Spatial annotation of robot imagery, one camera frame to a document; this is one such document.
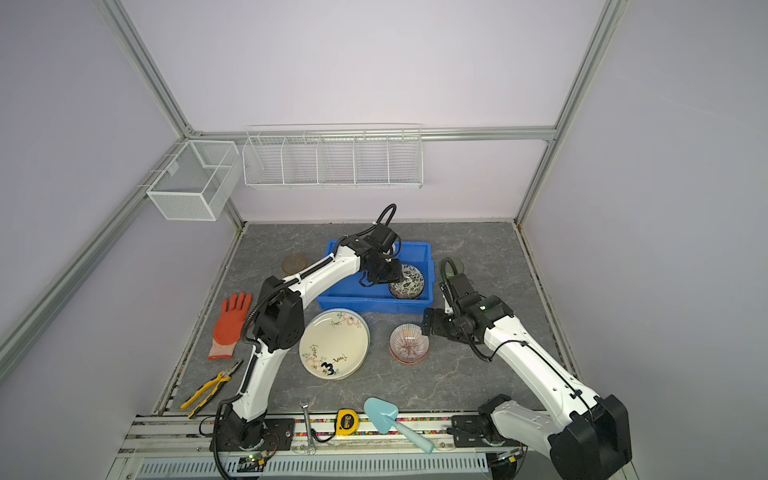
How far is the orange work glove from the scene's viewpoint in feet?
2.92

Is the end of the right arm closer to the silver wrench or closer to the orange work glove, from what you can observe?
the silver wrench

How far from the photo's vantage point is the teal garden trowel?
75 centimetres

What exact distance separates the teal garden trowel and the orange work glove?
45 cm

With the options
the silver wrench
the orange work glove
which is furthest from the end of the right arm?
the orange work glove
